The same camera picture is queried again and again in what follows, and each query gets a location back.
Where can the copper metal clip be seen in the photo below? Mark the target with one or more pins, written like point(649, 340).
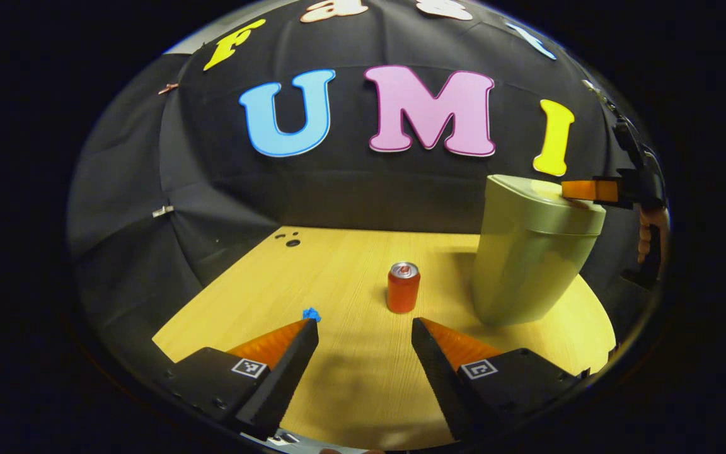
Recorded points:
point(167, 88)

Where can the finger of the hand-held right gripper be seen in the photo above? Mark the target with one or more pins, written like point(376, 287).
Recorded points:
point(590, 190)

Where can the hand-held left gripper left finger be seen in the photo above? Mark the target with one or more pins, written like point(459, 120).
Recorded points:
point(284, 378)

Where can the blue paper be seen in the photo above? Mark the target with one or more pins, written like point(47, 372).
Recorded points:
point(311, 314)

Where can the silver metal clip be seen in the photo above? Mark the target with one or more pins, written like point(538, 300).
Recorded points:
point(162, 211)

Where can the wooden desktop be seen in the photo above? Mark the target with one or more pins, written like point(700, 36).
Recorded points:
point(350, 284)

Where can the black backdrop cloth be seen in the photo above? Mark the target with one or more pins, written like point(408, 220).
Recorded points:
point(149, 157)

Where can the orange pop can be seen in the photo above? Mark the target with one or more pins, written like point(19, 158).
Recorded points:
point(403, 291)

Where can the green desktop garbage bin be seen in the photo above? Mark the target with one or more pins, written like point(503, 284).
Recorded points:
point(527, 265)

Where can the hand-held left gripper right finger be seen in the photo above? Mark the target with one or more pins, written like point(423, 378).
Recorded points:
point(438, 378)

